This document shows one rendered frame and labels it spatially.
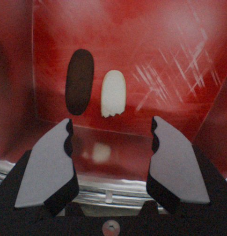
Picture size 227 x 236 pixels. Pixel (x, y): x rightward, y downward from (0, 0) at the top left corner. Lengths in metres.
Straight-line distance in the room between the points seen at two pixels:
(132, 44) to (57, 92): 0.13
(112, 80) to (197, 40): 0.13
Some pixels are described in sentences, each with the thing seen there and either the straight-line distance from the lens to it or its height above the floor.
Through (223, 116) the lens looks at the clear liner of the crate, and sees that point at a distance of 0.24.
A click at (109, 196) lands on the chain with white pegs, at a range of 0.31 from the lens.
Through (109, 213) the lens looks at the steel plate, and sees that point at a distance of 0.49.
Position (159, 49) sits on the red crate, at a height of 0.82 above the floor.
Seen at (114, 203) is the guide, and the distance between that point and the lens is 0.35.
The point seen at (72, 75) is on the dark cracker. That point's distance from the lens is 0.19.
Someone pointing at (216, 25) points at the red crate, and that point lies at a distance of 0.24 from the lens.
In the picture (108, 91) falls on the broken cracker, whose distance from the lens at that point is 0.19.
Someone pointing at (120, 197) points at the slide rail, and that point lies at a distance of 0.34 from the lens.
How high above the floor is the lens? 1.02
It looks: 61 degrees down
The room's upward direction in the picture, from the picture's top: 178 degrees clockwise
